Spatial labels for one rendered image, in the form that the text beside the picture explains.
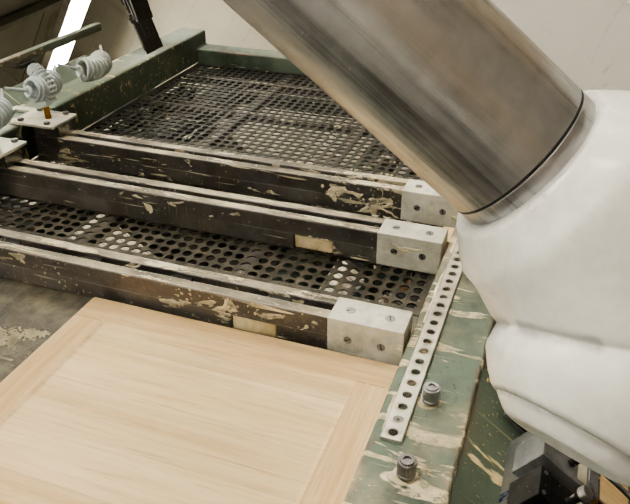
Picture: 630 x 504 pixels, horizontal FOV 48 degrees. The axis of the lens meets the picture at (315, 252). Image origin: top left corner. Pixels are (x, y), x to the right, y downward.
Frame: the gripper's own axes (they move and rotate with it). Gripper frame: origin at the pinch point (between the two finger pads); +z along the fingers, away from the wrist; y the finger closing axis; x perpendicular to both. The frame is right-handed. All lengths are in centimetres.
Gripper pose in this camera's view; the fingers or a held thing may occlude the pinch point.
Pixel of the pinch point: (146, 31)
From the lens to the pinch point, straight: 123.8
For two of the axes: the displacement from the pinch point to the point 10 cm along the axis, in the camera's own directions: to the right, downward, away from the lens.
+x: -8.4, 5.2, -1.9
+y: -5.3, -6.6, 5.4
